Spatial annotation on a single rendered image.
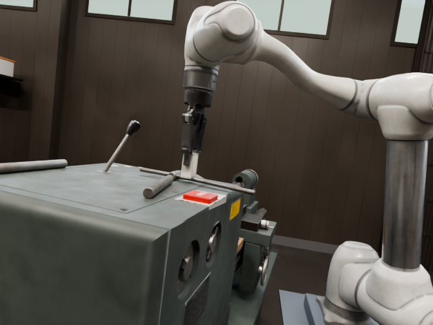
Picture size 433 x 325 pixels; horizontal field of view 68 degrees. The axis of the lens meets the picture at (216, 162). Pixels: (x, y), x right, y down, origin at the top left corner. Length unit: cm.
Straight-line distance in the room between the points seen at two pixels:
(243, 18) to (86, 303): 57
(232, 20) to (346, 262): 88
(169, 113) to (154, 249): 413
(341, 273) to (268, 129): 331
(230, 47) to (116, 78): 422
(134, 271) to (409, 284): 81
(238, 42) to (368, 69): 404
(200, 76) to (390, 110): 52
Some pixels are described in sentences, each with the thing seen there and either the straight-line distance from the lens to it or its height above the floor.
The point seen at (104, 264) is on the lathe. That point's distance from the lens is 52.
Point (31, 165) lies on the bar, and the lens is 86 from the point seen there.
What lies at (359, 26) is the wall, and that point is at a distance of 477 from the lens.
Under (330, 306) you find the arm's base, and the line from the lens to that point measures 132.
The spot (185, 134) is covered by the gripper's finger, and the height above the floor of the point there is 139.
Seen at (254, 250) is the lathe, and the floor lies 83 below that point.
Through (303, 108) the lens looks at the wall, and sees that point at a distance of 444.
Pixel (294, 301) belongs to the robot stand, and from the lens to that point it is 150.
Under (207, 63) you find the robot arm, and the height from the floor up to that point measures 157.
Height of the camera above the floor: 140
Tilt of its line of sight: 5 degrees down
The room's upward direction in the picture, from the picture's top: 8 degrees clockwise
